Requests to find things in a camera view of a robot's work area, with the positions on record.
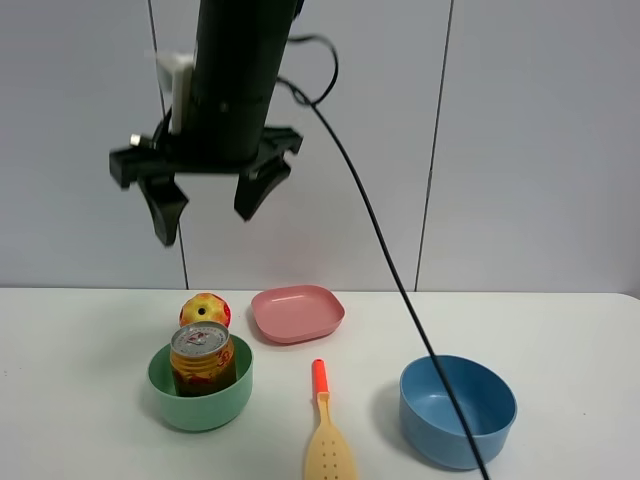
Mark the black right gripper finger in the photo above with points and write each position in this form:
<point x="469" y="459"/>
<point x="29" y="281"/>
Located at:
<point x="166" y="202"/>

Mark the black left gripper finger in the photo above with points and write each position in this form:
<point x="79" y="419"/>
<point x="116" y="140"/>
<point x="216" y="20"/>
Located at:
<point x="254" y="187"/>

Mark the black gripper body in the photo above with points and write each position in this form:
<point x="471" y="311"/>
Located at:
<point x="171" y="155"/>

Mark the gold energy drink can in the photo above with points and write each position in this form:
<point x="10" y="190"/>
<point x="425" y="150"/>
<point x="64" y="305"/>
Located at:
<point x="202" y="359"/>

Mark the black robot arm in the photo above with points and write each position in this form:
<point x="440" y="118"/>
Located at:
<point x="216" y="124"/>

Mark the red yellow toy apple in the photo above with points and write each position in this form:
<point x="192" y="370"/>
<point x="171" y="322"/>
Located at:
<point x="205" y="306"/>

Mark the pink square plastic plate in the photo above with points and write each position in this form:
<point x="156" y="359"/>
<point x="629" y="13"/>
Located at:
<point x="296" y="314"/>

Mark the green plastic bowl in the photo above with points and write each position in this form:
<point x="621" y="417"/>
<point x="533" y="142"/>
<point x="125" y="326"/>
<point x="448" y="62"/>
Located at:
<point x="196" y="414"/>

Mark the blue plastic bowl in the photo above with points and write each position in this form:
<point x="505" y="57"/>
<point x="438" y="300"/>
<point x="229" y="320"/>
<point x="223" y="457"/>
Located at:
<point x="430" y="423"/>

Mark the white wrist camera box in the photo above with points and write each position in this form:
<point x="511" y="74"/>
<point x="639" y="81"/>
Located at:
<point x="174" y="72"/>

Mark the yellow slotted spatula orange handle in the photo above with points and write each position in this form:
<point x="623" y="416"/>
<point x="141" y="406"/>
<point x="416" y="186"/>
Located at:
<point x="328" y="456"/>

